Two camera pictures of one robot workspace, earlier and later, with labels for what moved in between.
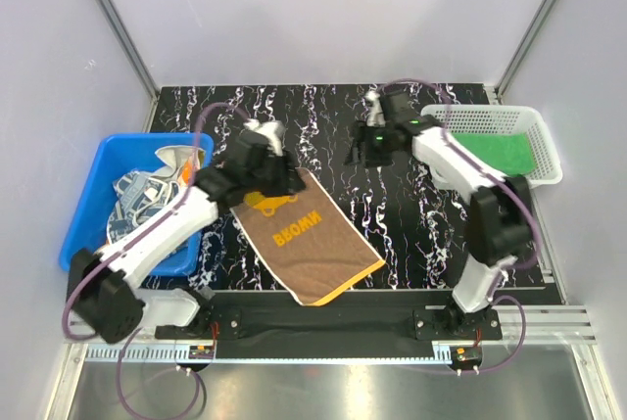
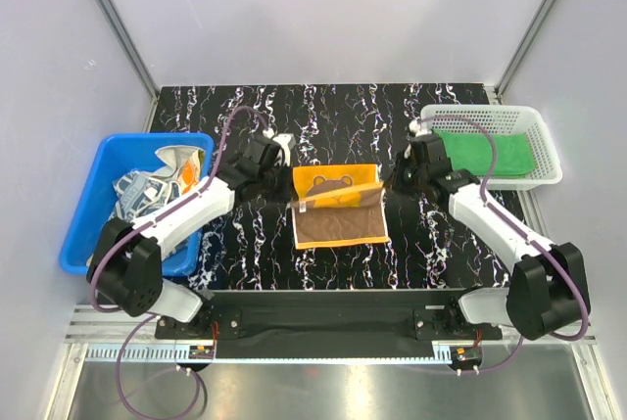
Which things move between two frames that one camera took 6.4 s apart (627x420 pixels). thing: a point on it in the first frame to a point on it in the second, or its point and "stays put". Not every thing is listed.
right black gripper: (371, 160) to (397, 187)
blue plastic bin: (120, 155) stays put
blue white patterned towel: (136, 198) stays put
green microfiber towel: (508, 155) stays put
